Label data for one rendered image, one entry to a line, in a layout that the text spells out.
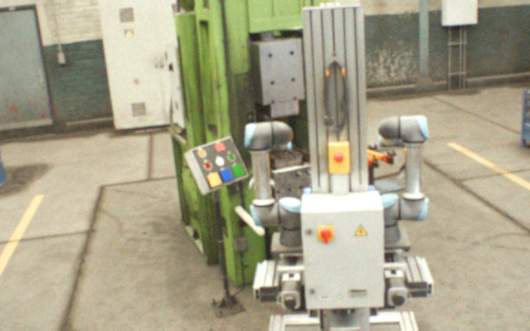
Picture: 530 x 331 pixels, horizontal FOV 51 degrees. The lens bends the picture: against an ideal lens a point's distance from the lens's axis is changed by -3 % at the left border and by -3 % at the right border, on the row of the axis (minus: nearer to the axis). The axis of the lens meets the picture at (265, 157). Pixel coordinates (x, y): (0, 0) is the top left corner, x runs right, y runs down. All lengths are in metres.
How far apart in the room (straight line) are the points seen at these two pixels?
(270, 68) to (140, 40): 5.38
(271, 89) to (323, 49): 1.40
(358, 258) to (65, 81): 7.88
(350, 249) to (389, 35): 8.16
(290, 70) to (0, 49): 6.84
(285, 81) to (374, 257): 1.70
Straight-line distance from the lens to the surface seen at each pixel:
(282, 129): 2.87
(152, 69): 9.01
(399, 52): 10.49
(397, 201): 2.97
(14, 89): 10.02
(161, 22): 8.94
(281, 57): 3.78
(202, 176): 3.49
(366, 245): 2.44
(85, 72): 9.75
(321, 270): 2.49
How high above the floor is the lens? 2.15
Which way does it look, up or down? 17 degrees down
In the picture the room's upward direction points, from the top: 4 degrees counter-clockwise
